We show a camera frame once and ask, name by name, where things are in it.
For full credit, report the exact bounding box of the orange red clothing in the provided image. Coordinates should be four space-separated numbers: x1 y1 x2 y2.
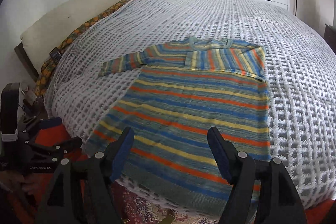
6 124 71 223

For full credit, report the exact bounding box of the cream headboard cushion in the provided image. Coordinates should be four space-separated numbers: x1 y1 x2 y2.
15 0 121 81

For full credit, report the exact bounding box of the red patterned rug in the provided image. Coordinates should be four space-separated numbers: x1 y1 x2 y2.
110 182 218 223

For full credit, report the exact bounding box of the black smartphone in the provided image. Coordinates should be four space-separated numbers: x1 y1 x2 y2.
50 47 62 62

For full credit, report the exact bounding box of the orange floral green sheet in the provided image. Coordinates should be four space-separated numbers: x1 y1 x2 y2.
34 0 132 97

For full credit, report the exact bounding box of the white grey woven bedspread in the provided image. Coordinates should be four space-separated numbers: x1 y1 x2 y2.
45 0 335 215

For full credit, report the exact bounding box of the dark wooden nightstand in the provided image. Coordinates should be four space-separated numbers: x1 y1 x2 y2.
323 24 336 53

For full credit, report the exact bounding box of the person left hand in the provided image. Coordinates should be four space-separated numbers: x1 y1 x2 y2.
1 171 51 195

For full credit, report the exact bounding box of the striped knit sweater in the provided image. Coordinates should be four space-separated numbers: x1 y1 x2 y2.
85 38 270 217

